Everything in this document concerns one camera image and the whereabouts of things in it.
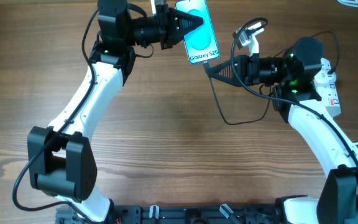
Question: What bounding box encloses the cyan screen smartphone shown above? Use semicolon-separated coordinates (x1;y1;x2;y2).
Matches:
175;0;220;64

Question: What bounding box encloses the black usb charger cable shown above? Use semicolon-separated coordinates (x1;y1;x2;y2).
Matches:
203;30;341;126

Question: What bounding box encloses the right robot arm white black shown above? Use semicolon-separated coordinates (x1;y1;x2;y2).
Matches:
204;37;358;223

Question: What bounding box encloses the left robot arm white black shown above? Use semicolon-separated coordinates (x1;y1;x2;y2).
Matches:
23;0;204;223

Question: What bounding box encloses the white charger plug adapter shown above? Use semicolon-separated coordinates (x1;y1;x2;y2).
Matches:
314;70;337;85

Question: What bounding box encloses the white power strip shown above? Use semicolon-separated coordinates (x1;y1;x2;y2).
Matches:
313;58;341;118

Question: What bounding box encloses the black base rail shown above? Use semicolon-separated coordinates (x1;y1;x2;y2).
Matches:
55;203;284;224

